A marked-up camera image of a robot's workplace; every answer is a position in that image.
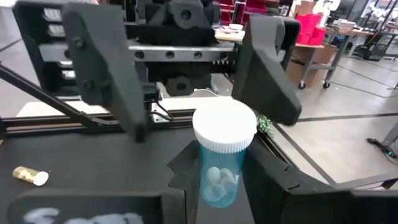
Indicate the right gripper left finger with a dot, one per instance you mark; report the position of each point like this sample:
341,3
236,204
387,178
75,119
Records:
183,199

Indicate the red storage bins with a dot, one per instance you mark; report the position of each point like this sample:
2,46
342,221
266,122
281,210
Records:
308,28

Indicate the blue medicine bottle white cap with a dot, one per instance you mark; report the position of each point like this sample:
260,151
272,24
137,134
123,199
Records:
222,130

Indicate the yellow medicine bottle white cap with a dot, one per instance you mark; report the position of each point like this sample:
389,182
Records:
28,174

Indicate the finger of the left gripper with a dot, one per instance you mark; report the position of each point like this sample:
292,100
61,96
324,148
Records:
264,84
102,62

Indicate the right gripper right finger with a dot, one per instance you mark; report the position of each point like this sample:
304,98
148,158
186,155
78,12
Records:
267,193

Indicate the wooden-top table grey legs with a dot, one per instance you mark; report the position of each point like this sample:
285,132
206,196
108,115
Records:
348,32

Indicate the potted succulent plant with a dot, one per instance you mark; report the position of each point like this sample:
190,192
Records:
265,126

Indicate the black power strip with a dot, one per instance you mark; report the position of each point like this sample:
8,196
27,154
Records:
384,149

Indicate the black frame strut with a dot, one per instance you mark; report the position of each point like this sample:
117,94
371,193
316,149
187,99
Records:
37,90

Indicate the cardboard box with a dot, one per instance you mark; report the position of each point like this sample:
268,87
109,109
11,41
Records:
311,68

